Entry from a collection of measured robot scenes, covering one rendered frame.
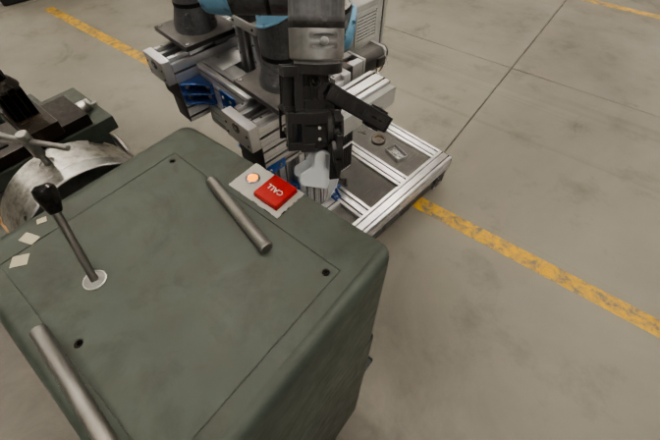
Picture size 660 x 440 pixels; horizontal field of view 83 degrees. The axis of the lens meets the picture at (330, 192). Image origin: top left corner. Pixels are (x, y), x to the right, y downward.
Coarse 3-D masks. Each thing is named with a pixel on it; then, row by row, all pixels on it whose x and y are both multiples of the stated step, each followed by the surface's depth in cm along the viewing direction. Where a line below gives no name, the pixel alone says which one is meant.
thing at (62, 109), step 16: (64, 96) 141; (48, 112) 135; (64, 112) 135; (80, 112) 135; (0, 128) 129; (64, 128) 130; (80, 128) 135; (0, 144) 123; (16, 144) 123; (0, 160) 120; (16, 160) 123
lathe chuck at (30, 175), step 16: (80, 144) 86; (112, 144) 94; (32, 160) 81; (64, 160) 81; (80, 160) 81; (16, 176) 80; (32, 176) 79; (48, 176) 78; (16, 192) 78; (0, 208) 81; (16, 208) 78; (16, 224) 78
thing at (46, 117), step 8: (0, 112) 127; (40, 112) 127; (8, 120) 126; (32, 120) 124; (40, 120) 124; (48, 120) 124; (56, 120) 124; (16, 128) 125; (24, 128) 121; (32, 128) 121; (40, 128) 121; (48, 128) 123; (56, 128) 125; (32, 136) 120; (40, 136) 122; (48, 136) 124; (56, 136) 126
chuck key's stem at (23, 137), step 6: (18, 132) 74; (24, 132) 74; (18, 138) 73; (24, 138) 74; (24, 144) 75; (30, 144) 75; (30, 150) 76; (36, 150) 76; (42, 150) 78; (36, 156) 77; (42, 156) 78; (42, 162) 79; (48, 162) 80
